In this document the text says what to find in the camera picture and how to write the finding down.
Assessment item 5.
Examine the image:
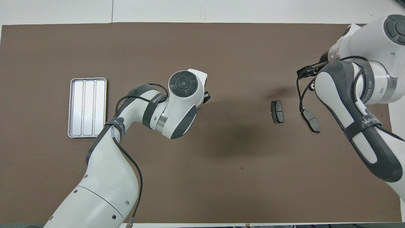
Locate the brown table mat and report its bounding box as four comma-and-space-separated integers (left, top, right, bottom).
0, 22, 402, 224

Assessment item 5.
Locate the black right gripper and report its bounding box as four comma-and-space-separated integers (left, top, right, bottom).
297, 65, 317, 79

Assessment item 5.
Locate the silver metal tray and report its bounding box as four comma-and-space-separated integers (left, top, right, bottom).
67, 78, 107, 138

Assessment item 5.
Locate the long dark brake pad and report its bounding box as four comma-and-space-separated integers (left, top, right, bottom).
301, 107, 321, 134

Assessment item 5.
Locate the short dark brake pad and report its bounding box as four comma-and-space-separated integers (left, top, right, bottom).
271, 100, 284, 124

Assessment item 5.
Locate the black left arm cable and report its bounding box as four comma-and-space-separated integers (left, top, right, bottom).
111, 83, 170, 227

